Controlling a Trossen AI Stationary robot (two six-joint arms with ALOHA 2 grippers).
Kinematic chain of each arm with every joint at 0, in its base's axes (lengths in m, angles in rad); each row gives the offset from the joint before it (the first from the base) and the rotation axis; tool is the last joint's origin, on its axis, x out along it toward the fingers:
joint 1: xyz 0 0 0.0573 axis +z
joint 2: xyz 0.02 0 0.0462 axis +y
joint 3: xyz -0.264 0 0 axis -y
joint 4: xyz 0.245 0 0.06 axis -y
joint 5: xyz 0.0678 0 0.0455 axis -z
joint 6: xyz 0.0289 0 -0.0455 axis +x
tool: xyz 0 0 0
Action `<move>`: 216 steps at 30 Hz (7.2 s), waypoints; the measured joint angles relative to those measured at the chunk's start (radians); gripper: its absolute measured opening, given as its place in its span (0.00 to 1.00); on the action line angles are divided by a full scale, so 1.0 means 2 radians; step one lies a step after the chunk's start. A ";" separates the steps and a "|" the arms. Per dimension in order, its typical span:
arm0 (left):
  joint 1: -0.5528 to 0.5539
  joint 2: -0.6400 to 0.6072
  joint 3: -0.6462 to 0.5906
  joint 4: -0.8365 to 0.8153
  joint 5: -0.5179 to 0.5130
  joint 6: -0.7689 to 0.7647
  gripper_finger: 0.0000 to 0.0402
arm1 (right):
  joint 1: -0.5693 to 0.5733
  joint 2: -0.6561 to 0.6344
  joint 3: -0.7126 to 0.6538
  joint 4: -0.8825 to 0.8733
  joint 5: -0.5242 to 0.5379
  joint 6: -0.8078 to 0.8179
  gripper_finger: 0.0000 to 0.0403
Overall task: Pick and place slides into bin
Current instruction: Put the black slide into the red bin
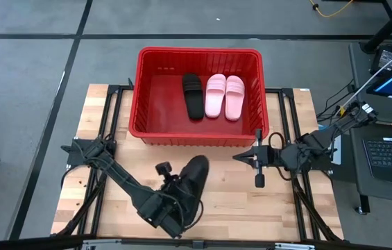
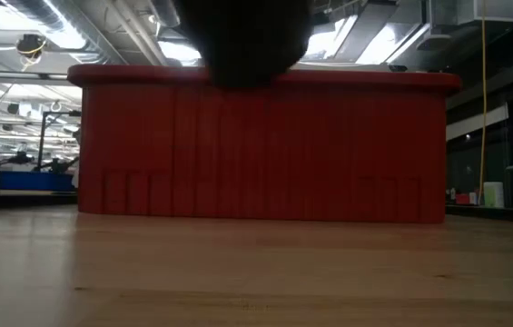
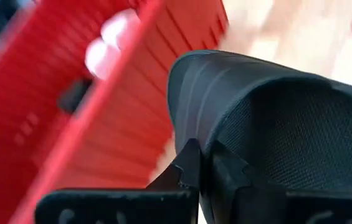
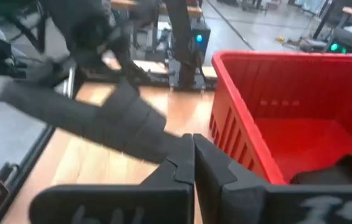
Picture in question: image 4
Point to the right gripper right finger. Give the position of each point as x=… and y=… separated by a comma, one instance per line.
x=219, y=199

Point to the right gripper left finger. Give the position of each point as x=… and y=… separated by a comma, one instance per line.
x=183, y=168

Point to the black slide sandal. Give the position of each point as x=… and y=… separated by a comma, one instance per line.
x=116, y=124
x=334, y=174

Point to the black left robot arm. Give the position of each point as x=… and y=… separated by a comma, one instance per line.
x=82, y=28

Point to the red plastic bin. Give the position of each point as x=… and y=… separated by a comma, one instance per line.
x=303, y=93

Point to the black box with blue light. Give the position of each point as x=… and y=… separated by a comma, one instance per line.
x=201, y=40

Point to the background wooden table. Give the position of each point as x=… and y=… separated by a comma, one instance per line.
x=194, y=11

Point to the black frame crossbeam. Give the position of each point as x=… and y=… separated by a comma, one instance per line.
x=29, y=161

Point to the black frame rail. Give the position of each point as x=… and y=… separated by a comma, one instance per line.
x=150, y=80

